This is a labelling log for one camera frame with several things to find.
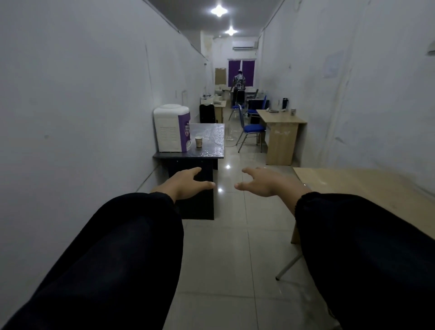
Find person's left forearm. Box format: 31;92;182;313
0;192;184;330

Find small light wooden desk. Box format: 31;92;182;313
200;98;227;124

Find dark wooden table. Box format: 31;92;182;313
152;123;225;221

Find large light wooden desk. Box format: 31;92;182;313
290;167;435;245

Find blue padded metal chair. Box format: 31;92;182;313
228;90;246;121
236;104;266;153
247;95;268;125

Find white purple water dispenser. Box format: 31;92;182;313
153;104;192;153

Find person's left hand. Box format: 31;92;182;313
159;167;217;203

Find metal chair leg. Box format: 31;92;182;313
275;253;304;281

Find light wooden desk with panel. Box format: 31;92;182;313
256;109;308;166

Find person's right hand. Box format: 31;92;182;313
234;166;310;205

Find person's right forearm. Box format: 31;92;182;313
294;192;435;330

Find purple window blinds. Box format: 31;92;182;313
228;59;256;87

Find black office chair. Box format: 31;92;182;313
199;104;216;124

